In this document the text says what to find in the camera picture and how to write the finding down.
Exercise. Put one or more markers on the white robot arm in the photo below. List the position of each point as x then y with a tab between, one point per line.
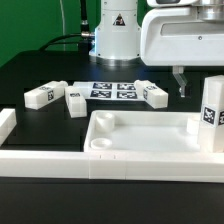
118	35

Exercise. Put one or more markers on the white desk top tray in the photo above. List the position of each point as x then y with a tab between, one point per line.
147	131

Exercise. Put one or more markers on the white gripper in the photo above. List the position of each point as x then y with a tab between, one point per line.
183	33

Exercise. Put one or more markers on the white left fence block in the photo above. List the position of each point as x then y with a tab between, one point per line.
7	123

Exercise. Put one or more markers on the marker tag sheet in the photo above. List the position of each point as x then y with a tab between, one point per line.
107	90

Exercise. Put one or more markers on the white front fence bar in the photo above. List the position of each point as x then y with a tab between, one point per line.
195	167

